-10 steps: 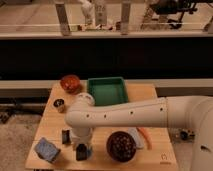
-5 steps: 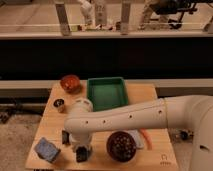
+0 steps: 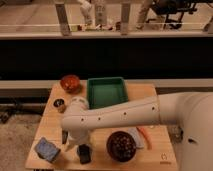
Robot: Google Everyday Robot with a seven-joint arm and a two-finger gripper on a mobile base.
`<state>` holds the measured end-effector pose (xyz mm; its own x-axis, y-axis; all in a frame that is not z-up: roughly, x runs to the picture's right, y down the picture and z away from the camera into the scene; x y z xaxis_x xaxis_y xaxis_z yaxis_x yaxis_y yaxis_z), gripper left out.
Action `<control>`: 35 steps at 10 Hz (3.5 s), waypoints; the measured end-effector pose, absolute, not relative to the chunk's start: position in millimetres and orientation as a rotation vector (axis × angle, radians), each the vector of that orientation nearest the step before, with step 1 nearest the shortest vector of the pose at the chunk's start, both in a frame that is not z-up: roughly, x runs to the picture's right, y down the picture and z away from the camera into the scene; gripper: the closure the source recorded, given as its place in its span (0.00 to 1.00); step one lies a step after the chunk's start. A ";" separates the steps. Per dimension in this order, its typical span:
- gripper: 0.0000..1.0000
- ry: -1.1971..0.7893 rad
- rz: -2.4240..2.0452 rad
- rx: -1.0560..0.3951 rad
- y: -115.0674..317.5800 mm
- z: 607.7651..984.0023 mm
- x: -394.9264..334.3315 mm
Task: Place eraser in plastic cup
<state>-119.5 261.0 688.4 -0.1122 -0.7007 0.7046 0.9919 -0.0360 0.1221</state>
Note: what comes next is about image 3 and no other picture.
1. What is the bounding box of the dark bowl with beans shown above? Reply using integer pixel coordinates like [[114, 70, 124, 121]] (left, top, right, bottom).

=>
[[106, 131, 136, 162]]

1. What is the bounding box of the green plastic tray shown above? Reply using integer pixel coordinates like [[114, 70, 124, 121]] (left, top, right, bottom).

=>
[[87, 77, 128, 109]]

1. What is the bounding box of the orange carrot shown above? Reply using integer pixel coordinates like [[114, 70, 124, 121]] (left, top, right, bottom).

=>
[[137, 126, 152, 150]]

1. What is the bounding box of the black eraser block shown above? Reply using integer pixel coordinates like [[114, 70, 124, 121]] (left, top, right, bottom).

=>
[[62, 130, 68, 144]]

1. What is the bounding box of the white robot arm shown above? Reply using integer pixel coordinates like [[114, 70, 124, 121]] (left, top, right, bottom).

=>
[[61, 92, 213, 171]]

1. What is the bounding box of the grey cloth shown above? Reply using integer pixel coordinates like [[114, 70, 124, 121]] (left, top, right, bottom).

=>
[[128, 127, 144, 149]]

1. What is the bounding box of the red-brown bowl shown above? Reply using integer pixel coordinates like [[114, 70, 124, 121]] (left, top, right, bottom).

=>
[[60, 75, 80, 93]]

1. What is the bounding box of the small metal cup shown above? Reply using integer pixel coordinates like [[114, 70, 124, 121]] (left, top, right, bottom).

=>
[[53, 99, 66, 113]]

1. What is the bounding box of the blue sponge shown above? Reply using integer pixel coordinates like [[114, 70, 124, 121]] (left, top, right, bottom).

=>
[[34, 137, 60, 163]]

